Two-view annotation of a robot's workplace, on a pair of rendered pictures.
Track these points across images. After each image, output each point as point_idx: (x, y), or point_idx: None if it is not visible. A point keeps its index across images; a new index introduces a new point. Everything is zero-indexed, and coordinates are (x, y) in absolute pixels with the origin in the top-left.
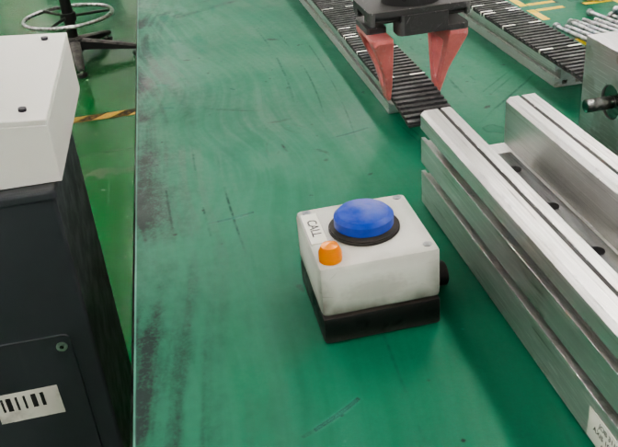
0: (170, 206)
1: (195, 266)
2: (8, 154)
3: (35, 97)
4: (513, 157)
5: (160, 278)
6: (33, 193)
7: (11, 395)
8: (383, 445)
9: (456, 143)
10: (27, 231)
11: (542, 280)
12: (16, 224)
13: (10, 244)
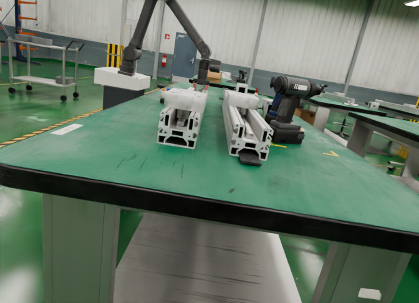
0: (151, 95)
1: (149, 97)
2: (131, 83)
3: (139, 78)
4: None
5: (144, 96)
6: (133, 90)
7: None
8: (158, 106)
9: (189, 88)
10: (130, 96)
11: None
12: (128, 95)
13: (126, 98)
